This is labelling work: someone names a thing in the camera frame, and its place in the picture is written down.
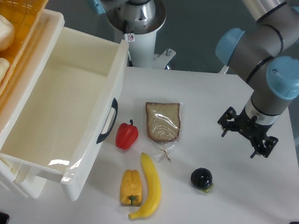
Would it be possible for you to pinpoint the bagged brown bread slice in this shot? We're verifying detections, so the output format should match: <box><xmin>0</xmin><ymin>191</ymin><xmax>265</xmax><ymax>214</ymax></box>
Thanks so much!
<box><xmin>138</xmin><ymin>98</ymin><xmax>186</xmax><ymax>166</ymax></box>

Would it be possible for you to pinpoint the dark purple mangosteen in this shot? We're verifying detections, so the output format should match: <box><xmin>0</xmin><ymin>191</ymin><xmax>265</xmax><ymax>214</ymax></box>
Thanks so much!
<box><xmin>190</xmin><ymin>168</ymin><xmax>213</xmax><ymax>193</ymax></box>

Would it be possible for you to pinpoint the white drawer cabinet frame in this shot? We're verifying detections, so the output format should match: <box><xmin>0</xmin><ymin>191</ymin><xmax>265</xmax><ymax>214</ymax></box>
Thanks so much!
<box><xmin>0</xmin><ymin>9</ymin><xmax>64</xmax><ymax>198</ymax></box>

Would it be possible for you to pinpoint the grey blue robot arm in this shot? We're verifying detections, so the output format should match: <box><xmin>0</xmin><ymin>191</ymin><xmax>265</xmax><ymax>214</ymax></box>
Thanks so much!
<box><xmin>215</xmin><ymin>0</ymin><xmax>299</xmax><ymax>157</ymax></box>

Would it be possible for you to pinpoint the orange woven basket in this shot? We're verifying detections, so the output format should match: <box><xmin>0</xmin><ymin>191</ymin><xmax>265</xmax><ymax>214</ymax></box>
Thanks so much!
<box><xmin>0</xmin><ymin>0</ymin><xmax>49</xmax><ymax>96</ymax></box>

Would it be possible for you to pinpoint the white plastic drawer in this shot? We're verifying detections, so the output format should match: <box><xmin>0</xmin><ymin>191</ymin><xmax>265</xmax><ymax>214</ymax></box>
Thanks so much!
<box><xmin>0</xmin><ymin>27</ymin><xmax>129</xmax><ymax>201</ymax></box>

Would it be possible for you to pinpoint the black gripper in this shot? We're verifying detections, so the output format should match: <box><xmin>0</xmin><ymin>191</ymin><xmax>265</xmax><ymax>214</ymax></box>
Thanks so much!
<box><xmin>218</xmin><ymin>107</ymin><xmax>278</xmax><ymax>158</ymax></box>

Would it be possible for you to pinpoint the yellow banana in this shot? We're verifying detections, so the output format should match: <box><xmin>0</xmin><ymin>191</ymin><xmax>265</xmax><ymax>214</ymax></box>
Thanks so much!
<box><xmin>128</xmin><ymin>153</ymin><xmax>162</xmax><ymax>220</ymax></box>

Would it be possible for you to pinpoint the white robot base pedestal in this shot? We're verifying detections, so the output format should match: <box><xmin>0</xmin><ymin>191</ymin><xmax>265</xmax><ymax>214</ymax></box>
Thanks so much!
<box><xmin>71</xmin><ymin>0</ymin><xmax>183</xmax><ymax>72</ymax></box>

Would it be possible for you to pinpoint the red bell pepper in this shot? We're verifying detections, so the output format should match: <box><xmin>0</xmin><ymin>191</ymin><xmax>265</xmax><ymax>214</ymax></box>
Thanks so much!
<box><xmin>115</xmin><ymin>119</ymin><xmax>139</xmax><ymax>150</ymax></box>

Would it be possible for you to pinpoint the yellow bell pepper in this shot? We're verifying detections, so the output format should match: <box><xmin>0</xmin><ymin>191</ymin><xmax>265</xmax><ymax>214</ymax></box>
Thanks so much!
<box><xmin>119</xmin><ymin>169</ymin><xmax>142</xmax><ymax>206</ymax></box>

